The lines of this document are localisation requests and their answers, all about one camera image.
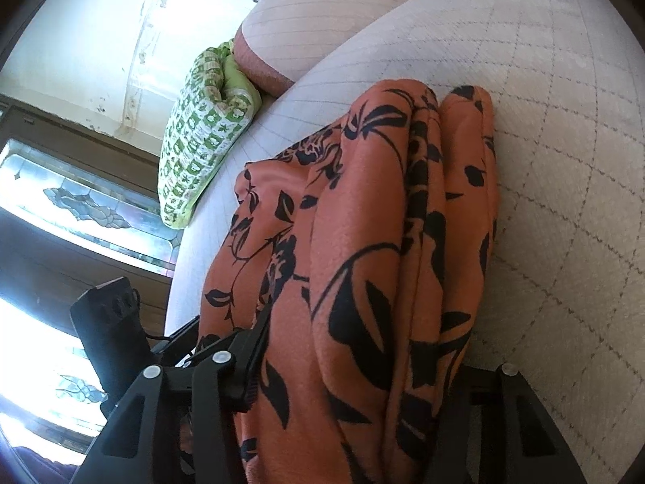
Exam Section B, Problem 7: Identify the orange black floral garment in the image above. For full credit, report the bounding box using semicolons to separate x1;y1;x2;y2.
200;80;499;483

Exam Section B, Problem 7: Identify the pink bolster cushion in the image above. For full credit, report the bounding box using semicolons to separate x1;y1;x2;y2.
233;0;408;97

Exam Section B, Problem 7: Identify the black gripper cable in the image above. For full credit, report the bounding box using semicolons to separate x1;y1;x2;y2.
129;288;175;342

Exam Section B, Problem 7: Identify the stained glass window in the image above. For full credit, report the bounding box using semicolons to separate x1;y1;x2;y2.
1;139;183;277

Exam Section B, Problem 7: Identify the pale quilted bed cover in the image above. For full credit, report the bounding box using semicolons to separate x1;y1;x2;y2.
165;0;644;483

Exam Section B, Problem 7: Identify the green white patterned pillow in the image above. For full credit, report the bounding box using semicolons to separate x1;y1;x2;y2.
158;40;261;229

